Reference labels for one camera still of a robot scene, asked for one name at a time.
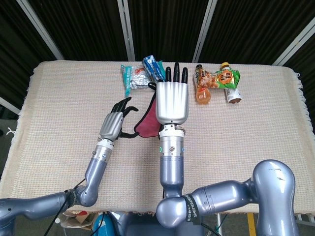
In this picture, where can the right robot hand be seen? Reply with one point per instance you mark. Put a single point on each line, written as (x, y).
(172, 103)

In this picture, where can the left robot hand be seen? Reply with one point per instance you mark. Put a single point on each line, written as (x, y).
(110, 126)

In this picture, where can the grey and red cloth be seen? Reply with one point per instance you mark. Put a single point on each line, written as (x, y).
(147, 125)

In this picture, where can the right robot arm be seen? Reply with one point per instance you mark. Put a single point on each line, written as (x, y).
(172, 167)

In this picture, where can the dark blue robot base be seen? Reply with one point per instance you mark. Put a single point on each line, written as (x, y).
(137, 226)

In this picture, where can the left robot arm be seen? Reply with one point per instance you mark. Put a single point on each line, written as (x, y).
(96, 169)

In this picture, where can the orange drink bottle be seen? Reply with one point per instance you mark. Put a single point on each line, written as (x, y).
(203, 96)

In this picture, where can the silver and teal snack packet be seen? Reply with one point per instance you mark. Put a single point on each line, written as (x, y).
(137, 81)

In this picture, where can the blue snack packet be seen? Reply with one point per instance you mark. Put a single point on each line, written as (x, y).
(151, 67)

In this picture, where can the green and orange snack bag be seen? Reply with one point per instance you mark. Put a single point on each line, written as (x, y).
(221, 78)

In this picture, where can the beige woven tablecloth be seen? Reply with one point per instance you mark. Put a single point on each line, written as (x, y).
(61, 98)

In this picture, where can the brown drink bottle white label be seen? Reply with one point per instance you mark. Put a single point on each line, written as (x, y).
(232, 94)

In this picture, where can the brown cardboard box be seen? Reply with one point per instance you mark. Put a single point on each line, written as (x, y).
(78, 217)

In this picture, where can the blue plastic object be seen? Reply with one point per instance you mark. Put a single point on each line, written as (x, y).
(101, 223)

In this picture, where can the white table leg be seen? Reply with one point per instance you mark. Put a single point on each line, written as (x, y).
(219, 225)

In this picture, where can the white metal frame post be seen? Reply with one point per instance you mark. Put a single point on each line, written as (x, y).
(126, 29)
(39, 27)
(9, 105)
(204, 29)
(295, 40)

